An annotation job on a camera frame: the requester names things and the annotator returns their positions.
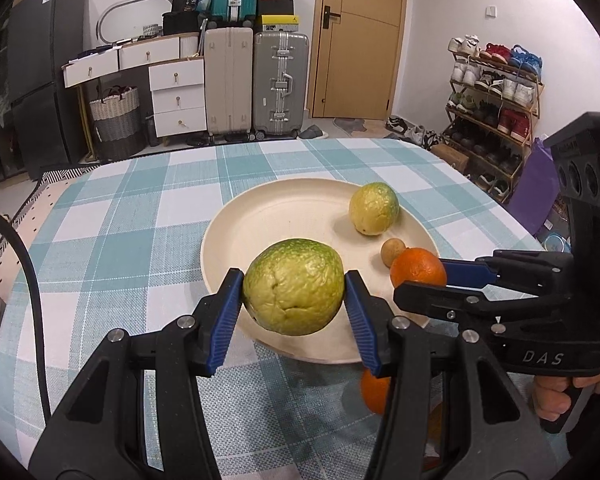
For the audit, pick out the small brown longan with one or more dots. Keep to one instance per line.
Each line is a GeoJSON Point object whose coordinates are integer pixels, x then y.
{"type": "Point", "coordinates": [392, 251]}

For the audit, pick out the silver suitcase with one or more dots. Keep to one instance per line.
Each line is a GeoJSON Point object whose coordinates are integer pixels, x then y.
{"type": "Point", "coordinates": [280, 85]}

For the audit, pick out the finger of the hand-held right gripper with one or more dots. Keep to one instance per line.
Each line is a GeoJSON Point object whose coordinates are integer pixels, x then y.
{"type": "Point", "coordinates": [467, 272]}
{"type": "Point", "coordinates": [430, 300]}

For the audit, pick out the large green guava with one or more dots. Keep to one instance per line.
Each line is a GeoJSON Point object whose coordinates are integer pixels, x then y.
{"type": "Point", "coordinates": [294, 287]}

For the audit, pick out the person's right forearm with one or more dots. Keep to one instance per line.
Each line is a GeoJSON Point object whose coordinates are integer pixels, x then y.
{"type": "Point", "coordinates": [595, 440]}

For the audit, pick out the person's right hand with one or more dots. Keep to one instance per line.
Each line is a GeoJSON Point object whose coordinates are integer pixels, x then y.
{"type": "Point", "coordinates": [550, 397]}

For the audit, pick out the wooden door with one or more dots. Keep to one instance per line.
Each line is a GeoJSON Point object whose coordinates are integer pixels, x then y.
{"type": "Point", "coordinates": [360, 50]}

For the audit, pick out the striped rug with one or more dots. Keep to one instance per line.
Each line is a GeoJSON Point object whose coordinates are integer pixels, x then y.
{"type": "Point", "coordinates": [40, 200]}

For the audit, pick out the shoe rack with shoes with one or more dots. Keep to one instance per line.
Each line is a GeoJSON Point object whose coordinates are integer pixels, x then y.
{"type": "Point", "coordinates": [512, 122]}

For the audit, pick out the small yellow-green guava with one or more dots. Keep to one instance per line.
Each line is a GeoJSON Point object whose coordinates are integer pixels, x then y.
{"type": "Point", "coordinates": [374, 208]}

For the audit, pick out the black storage bag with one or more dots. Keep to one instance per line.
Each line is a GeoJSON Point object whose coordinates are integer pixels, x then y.
{"type": "Point", "coordinates": [180, 24]}

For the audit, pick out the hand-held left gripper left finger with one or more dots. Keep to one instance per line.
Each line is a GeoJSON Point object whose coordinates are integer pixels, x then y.
{"type": "Point", "coordinates": [225, 320]}

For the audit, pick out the yellow shoe box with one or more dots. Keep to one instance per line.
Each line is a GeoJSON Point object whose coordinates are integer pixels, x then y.
{"type": "Point", "coordinates": [279, 24]}

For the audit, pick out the small white fan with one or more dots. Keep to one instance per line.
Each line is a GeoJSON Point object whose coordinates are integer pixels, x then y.
{"type": "Point", "coordinates": [151, 31]}

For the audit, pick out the pile of sneakers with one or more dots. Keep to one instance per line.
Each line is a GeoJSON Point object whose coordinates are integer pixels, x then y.
{"type": "Point", "coordinates": [410, 131]}

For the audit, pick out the door mat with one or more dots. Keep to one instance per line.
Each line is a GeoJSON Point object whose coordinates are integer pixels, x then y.
{"type": "Point", "coordinates": [352, 125]}

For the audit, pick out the white drawer desk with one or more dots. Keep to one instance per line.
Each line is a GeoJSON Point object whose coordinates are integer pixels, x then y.
{"type": "Point", "coordinates": [105, 62]}

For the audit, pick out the white three-drawer cabinet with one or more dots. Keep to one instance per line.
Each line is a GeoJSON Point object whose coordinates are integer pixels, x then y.
{"type": "Point", "coordinates": [177, 100]}

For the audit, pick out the dark grey refrigerator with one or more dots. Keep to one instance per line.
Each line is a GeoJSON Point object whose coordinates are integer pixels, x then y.
{"type": "Point", "coordinates": [45, 60]}

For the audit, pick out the beige suitcase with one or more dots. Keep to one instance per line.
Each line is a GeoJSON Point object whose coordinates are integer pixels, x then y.
{"type": "Point", "coordinates": [228, 85]}

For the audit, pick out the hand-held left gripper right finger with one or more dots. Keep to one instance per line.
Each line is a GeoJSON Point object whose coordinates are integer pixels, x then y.
{"type": "Point", "coordinates": [362, 325]}

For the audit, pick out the woven laundry basket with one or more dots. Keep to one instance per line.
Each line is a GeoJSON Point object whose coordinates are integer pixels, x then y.
{"type": "Point", "coordinates": [116, 120]}

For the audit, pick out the orange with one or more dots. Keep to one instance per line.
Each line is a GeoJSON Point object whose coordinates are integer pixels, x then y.
{"type": "Point", "coordinates": [417, 270]}
{"type": "Point", "coordinates": [375, 392]}

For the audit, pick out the purple bag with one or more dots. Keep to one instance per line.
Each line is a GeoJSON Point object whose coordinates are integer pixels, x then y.
{"type": "Point", "coordinates": [535, 185]}

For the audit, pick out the wooden shoe rack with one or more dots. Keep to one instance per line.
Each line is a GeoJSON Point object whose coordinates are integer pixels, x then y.
{"type": "Point", "coordinates": [527, 157]}

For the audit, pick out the grey slipper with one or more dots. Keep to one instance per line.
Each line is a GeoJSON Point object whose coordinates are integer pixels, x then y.
{"type": "Point", "coordinates": [312, 134]}

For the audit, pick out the brown cardboard box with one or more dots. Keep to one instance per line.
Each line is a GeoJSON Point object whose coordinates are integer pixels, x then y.
{"type": "Point", "coordinates": [450, 157]}

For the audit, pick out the cream oval plate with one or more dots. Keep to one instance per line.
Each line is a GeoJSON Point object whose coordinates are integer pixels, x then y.
{"type": "Point", "coordinates": [280, 210]}

